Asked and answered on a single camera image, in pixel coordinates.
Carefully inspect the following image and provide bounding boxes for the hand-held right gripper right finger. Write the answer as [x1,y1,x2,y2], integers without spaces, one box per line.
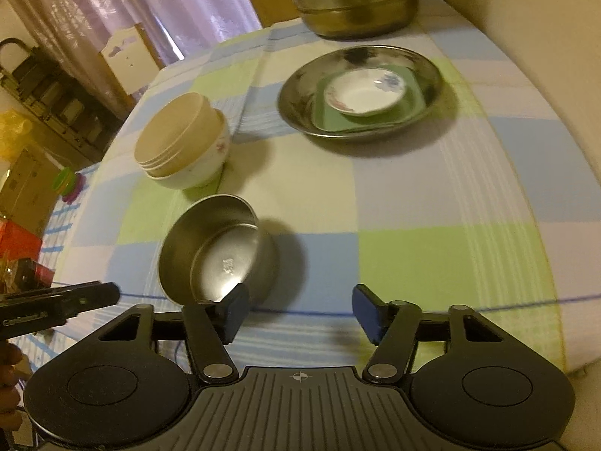
[352,283,504,383]

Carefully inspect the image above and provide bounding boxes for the stainless steel bowl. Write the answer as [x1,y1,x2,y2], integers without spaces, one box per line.
[159,195,279,313]

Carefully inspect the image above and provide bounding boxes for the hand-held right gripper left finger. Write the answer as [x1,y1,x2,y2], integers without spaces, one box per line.
[96,283,251,383]

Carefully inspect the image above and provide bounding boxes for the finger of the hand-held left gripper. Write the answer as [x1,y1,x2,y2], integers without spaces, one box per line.
[0,281,101,300]
[59,283,121,324]

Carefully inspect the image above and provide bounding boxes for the red box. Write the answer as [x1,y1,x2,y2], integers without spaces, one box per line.
[0,218,44,266]

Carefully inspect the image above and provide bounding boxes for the person's left hand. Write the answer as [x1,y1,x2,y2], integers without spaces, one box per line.
[0,342,25,429]

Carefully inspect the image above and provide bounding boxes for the beige ribbed bowl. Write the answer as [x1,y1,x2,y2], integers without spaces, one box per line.
[134,93,219,179]

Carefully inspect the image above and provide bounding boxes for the stainless steel steamer pot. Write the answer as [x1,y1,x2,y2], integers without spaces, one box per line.
[260,0,440,41]

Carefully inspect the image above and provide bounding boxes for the green and purple toy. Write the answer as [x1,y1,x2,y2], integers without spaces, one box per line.
[51,166,91,206]

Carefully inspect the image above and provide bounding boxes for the cardboard box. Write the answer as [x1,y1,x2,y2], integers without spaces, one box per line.
[0,143,63,236]

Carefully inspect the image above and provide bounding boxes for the large stainless steel basin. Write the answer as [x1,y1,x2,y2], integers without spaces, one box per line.
[276,45,445,143]

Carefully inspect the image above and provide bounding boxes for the yellow plastic bag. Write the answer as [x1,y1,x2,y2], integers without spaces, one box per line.
[0,109,35,161]

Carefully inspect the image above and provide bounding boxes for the white ceramic floral bowl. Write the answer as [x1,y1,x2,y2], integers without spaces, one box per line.
[145,106,231,191]

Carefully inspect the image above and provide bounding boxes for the white wooden chair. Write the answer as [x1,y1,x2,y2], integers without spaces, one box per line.
[98,23,166,100]

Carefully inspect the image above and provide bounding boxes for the small floral white plate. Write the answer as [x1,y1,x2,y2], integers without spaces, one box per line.
[324,68,407,118]

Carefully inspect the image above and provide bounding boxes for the black metal rack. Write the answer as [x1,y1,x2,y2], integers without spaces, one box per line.
[0,38,128,161]

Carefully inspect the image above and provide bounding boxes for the green square plate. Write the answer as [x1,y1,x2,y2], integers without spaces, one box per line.
[310,65,429,133]

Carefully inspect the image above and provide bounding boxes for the checked pastel tablecloth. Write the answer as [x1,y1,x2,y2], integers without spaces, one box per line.
[54,0,601,377]

